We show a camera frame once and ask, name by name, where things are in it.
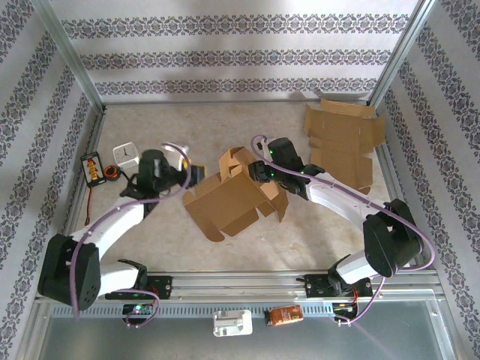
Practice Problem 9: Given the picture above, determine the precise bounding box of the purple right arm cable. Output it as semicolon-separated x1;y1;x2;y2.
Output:
250;134;437;326

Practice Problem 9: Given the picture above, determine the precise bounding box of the circuit board with green light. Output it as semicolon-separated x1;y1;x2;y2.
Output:
122;303;154;316

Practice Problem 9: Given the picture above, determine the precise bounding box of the black device with orange print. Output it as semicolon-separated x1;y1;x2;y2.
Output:
79;151;107;188

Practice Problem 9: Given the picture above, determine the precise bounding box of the aluminium mounting rail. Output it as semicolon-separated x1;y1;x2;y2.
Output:
35;270;446;303

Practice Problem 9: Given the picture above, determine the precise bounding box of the grey metal sheet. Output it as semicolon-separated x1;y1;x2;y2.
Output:
35;299;461;360

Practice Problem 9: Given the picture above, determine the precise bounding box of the circuit board with yellow wires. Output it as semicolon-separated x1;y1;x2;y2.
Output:
331;301;359;315

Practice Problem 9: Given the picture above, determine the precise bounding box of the white plastic bracket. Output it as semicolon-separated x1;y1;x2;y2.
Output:
212;309;254;338

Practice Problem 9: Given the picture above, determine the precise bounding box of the aluminium frame rail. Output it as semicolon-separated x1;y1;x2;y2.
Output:
365;104;431;273
103;97;371;107
52;106;108;274

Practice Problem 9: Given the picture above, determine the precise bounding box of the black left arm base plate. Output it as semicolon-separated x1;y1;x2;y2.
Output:
104;275;173;301

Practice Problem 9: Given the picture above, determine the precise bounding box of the brown cardboard mailer box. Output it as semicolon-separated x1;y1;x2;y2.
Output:
302;97;387;198
182;147;290;243

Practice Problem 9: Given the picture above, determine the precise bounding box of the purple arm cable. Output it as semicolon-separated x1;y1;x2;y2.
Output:
73;141;193;330
250;134;437;326

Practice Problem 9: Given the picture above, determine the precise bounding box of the orange battery pack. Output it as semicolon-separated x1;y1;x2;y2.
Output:
264;304;303;327

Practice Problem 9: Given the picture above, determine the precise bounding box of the slotted grey cable tray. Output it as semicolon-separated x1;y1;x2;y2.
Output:
50;304;335;318

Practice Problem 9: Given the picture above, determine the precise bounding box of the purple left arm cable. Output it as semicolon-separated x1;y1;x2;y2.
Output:
73;141;193;330

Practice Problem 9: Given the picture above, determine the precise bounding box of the white square desk clock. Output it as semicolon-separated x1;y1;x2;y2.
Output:
112;142;142;170

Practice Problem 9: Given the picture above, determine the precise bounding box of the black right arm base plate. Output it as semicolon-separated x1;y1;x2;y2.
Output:
304;273;373;300

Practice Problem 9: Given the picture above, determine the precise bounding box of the aluminium frame post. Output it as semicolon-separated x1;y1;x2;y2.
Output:
31;0;106;113
367;0;439;110

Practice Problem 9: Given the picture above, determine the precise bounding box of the thin red wire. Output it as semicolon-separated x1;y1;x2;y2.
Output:
85;185;95;227

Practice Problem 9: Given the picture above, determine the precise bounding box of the black orange tape roll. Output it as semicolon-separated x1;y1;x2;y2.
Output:
103;164;122;184

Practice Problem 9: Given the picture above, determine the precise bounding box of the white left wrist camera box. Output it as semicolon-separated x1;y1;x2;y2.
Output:
170;143;193;168

